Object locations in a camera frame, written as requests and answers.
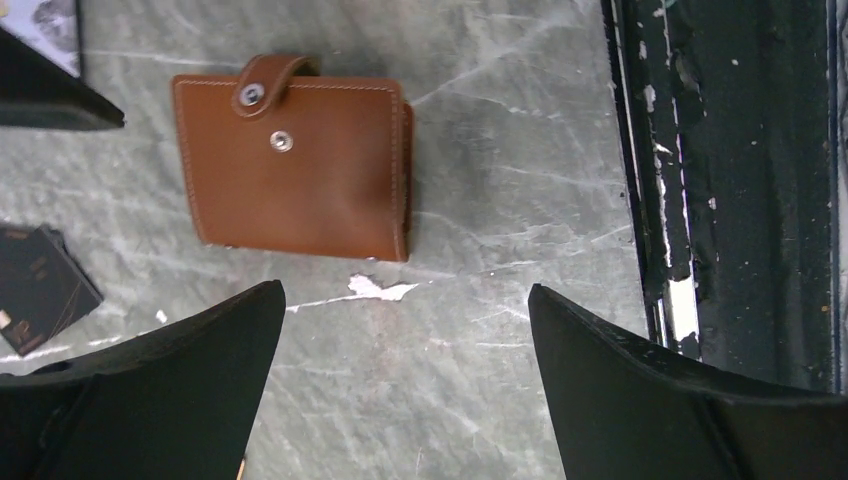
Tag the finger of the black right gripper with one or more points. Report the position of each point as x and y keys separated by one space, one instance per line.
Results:
x=36 y=93

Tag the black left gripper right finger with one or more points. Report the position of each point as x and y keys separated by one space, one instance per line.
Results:
x=623 y=407

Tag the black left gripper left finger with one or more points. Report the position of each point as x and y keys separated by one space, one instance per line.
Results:
x=178 y=402

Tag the brown leather card holder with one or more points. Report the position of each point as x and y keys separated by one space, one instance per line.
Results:
x=282 y=158

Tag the white card stack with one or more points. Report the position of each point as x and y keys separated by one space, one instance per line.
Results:
x=51 y=27

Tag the black card stack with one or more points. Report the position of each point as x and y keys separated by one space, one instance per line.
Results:
x=43 y=288

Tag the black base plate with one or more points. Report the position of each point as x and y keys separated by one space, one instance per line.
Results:
x=724 y=110

